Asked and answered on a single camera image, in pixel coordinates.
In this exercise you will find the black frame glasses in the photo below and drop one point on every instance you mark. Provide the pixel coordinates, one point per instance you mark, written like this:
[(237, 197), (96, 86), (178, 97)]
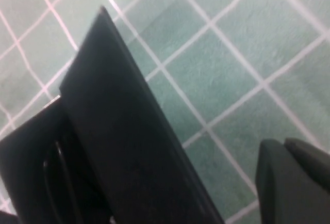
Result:
[(58, 151)]

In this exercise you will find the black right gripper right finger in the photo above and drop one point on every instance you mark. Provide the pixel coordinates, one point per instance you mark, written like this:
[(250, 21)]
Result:
[(314, 167)]

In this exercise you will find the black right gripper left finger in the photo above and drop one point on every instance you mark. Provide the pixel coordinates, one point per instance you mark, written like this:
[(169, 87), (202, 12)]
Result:
[(278, 195)]

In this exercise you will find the black printed glasses case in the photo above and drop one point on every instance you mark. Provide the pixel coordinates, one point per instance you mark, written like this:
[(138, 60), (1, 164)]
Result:
[(116, 105)]

